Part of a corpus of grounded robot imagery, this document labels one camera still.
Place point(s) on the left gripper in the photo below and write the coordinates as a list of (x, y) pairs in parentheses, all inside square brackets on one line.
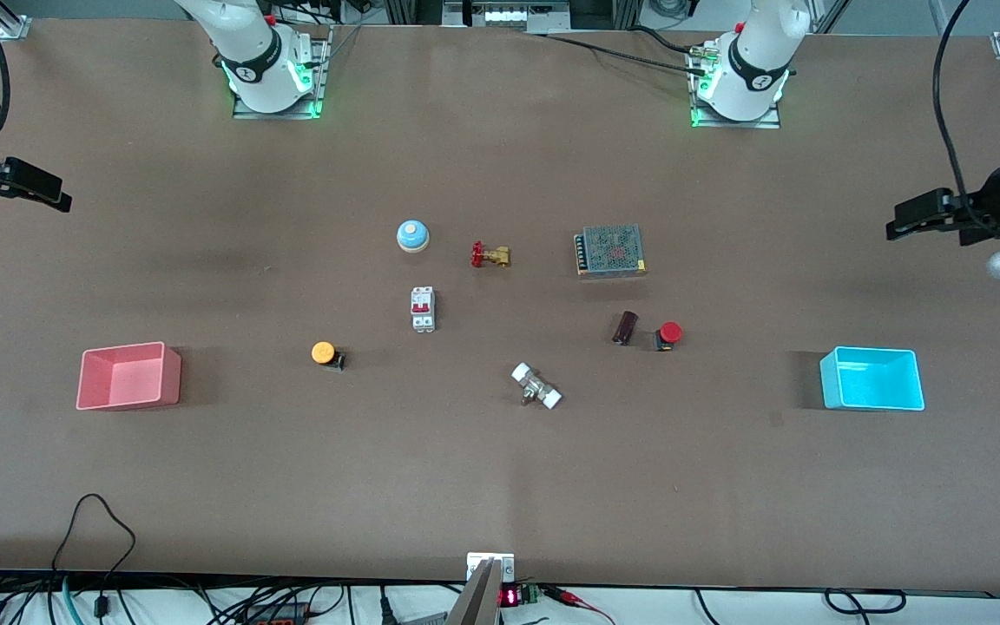
[(989, 213)]

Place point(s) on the red push button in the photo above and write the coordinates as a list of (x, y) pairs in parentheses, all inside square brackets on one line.
[(671, 332)]

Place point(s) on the yellow push button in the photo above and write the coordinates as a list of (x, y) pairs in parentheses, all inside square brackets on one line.
[(323, 352)]

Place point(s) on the cyan plastic bin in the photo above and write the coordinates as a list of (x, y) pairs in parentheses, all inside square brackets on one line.
[(878, 391)]

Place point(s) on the pink plastic bin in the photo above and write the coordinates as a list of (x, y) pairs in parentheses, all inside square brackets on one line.
[(131, 382)]

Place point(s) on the metal mesh power supply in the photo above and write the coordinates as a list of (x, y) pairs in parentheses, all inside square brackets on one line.
[(611, 252)]

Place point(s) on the dark brown cylindrical capacitor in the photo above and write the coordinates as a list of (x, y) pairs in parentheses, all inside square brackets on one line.
[(625, 327)]

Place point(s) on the blue call bell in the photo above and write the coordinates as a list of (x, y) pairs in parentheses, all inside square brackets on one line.
[(412, 234)]

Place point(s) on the white circuit breaker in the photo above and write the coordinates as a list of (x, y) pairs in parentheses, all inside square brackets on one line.
[(423, 309)]

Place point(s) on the white-capped metal fitting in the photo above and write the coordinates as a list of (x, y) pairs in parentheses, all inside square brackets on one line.
[(536, 386)]

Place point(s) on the white device behind table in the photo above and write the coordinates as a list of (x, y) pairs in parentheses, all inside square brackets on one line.
[(513, 15)]

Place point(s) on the red alligator clip lead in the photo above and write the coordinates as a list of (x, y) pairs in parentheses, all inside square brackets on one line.
[(574, 599)]

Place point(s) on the red LED display module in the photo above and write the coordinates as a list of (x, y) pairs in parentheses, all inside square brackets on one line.
[(513, 595)]

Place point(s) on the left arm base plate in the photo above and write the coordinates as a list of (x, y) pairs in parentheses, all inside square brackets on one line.
[(769, 121)]

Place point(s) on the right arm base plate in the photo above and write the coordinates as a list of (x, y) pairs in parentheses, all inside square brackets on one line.
[(318, 69)]

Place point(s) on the aluminium camera stand pole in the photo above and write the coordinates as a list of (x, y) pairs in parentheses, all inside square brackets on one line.
[(478, 599)]

